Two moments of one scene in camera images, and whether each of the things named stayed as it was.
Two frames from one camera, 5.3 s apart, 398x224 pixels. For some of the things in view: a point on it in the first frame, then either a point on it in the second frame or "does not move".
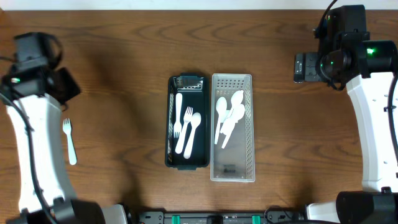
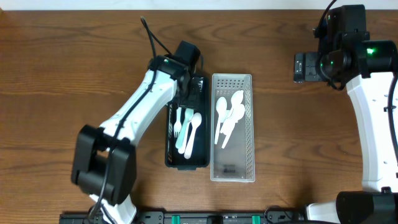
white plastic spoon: [221, 109] does not move
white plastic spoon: [196, 119] does not move
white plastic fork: [187, 117] -> [181, 150]
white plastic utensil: [178, 126] does not move
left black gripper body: [66, 88] -> [193, 90]
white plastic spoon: [237, 114] does not move
